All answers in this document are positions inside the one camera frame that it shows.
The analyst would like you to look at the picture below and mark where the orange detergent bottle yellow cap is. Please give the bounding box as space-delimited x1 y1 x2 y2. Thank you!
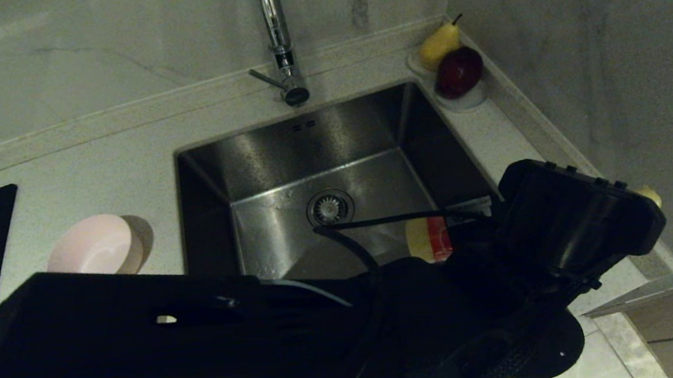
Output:
402 178 667 268

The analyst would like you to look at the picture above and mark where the stainless steel sink basin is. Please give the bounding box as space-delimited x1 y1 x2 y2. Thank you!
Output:
165 72 510 299

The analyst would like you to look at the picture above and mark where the chrome sink faucet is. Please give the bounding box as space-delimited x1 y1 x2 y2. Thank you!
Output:
239 0 312 112

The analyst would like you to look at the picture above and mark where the small white dish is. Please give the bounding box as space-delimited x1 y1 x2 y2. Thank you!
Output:
406 39 491 117

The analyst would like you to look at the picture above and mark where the round metal drain strainer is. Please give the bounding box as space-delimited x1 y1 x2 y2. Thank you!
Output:
303 186 358 230

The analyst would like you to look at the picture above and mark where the dark red apple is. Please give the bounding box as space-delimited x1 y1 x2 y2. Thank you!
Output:
432 44 487 101

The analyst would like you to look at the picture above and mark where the yellow pear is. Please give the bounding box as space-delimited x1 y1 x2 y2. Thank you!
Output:
416 14 469 73

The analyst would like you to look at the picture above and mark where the pink plastic bowl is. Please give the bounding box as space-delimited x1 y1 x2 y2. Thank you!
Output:
41 210 147 285

